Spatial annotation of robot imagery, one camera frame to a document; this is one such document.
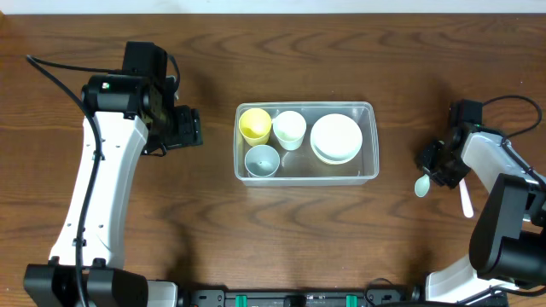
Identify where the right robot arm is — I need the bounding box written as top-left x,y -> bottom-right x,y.
414,100 -> 545,306

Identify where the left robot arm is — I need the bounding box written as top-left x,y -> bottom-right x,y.
23,41 -> 203,306

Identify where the left black cable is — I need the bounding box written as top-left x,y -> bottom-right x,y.
25,53 -> 183,307

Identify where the yellow plastic cup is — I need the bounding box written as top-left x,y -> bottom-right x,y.
238,108 -> 272,147

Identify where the right black cable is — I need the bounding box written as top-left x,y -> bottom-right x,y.
481,94 -> 546,188

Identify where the yellow plastic bowl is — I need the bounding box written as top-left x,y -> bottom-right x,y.
312,148 -> 355,165

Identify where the white plastic fork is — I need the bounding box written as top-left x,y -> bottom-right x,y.
458,178 -> 474,218

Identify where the black cable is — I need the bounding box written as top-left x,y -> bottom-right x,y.
25,53 -> 183,307
481,94 -> 546,188

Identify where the white plastic bowl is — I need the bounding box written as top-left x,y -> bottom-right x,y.
310,113 -> 363,159

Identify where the mint green plastic spoon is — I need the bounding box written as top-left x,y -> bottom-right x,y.
414,174 -> 431,198

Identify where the white plastic cup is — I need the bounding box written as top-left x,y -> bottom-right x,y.
273,111 -> 307,151

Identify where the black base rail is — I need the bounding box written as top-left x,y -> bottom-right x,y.
179,289 -> 424,307

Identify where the clear plastic container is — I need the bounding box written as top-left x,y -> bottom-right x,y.
233,101 -> 380,187

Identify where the grey plastic cup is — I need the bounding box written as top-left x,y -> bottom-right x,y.
244,145 -> 281,177

